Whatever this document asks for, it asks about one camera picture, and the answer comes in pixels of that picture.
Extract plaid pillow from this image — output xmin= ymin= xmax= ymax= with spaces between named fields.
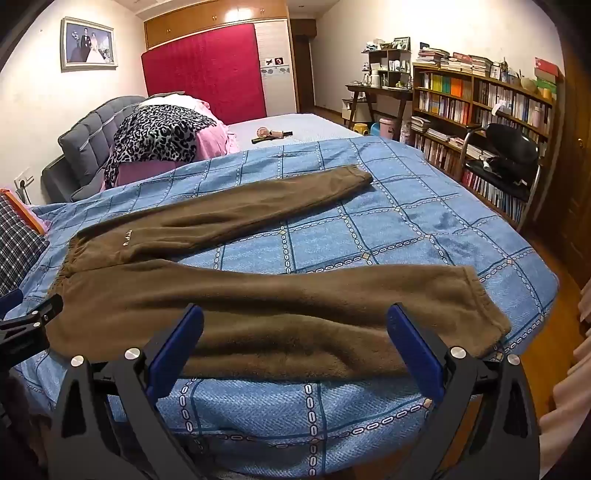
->
xmin=1 ymin=192 xmax=49 ymax=296

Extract orange striped cushion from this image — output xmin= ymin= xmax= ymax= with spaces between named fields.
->
xmin=1 ymin=188 xmax=48 ymax=235

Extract beige curtain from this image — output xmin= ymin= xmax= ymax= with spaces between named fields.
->
xmin=539 ymin=284 xmax=590 ymax=479

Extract pink quilt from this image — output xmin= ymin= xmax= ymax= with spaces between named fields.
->
xmin=103 ymin=92 xmax=239 ymax=189

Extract leopard print blanket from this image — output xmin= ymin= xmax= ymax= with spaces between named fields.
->
xmin=104 ymin=104 xmax=217 ymax=189

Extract blue checked bedspread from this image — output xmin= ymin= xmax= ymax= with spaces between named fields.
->
xmin=17 ymin=137 xmax=559 ymax=478

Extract red upright mattress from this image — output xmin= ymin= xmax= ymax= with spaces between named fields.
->
xmin=141 ymin=23 xmax=266 ymax=124

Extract brown fleece pants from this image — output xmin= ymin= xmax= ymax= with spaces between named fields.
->
xmin=47 ymin=165 xmax=511 ymax=381

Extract hair dryer on bed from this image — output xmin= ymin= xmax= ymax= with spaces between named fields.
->
xmin=252 ymin=127 xmax=294 ymax=145

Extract wooden desk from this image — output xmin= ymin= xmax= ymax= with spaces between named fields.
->
xmin=346 ymin=84 xmax=413 ymax=140

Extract black office chair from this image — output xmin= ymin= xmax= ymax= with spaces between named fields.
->
xmin=453 ymin=123 xmax=541 ymax=231

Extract framed wedding photo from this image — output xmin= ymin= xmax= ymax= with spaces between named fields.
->
xmin=60 ymin=17 xmax=118 ymax=72

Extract wooden bookshelf with books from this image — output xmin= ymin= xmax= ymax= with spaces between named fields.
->
xmin=407 ymin=43 xmax=565 ymax=232

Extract wall power socket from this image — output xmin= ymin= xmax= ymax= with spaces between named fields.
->
xmin=13 ymin=167 xmax=35 ymax=189

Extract pink waste bin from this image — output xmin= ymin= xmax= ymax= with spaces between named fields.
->
xmin=379 ymin=117 xmax=397 ymax=140

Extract small desktop shelf unit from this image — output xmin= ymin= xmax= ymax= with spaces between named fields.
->
xmin=363 ymin=36 xmax=412 ymax=89

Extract wooden overhead cabinets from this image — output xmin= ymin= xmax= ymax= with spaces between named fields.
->
xmin=144 ymin=0 xmax=288 ymax=49

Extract white bed sheet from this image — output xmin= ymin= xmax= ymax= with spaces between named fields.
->
xmin=228 ymin=114 xmax=361 ymax=151

